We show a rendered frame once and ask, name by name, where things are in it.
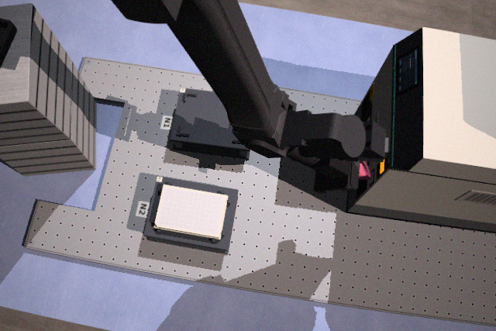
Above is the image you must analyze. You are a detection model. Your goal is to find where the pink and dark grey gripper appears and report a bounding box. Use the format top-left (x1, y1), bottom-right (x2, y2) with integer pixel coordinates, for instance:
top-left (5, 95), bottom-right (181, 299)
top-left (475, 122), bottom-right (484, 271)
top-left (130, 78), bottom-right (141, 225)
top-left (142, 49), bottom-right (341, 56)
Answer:
top-left (314, 161), bottom-right (371, 194)

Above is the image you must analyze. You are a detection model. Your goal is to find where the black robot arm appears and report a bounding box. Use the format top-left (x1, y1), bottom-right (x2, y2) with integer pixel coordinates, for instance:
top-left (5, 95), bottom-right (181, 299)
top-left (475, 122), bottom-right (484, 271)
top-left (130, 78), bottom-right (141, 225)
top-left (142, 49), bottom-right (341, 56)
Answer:
top-left (111, 0), bottom-right (389, 178)

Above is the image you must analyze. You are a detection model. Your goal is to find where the white label with n1 text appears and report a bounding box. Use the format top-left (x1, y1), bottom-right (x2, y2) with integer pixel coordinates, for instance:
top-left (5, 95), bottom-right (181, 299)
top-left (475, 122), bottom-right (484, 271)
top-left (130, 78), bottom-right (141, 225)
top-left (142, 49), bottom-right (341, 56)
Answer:
top-left (160, 116), bottom-right (174, 130)

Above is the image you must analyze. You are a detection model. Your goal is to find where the white label with black n2 text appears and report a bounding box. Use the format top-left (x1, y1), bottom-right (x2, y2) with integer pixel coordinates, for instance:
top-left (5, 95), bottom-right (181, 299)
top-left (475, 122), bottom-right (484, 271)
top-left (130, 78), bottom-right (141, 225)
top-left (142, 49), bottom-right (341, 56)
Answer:
top-left (136, 201), bottom-right (150, 218)

